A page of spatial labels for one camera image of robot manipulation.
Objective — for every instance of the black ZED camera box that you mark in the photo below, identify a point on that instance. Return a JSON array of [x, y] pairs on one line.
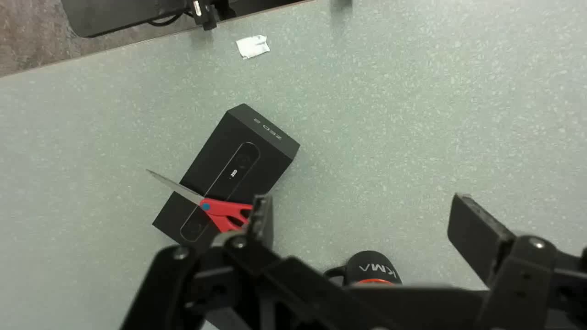
[[248, 152]]

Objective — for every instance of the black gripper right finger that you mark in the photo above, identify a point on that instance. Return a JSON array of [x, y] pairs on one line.
[[479, 234]]

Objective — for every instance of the small white paper scrap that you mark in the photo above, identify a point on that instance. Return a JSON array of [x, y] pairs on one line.
[[254, 46]]

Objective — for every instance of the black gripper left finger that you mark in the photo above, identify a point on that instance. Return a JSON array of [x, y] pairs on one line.
[[261, 214]]

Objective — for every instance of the dark grey flat base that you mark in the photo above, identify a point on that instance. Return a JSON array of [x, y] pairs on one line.
[[116, 14]]

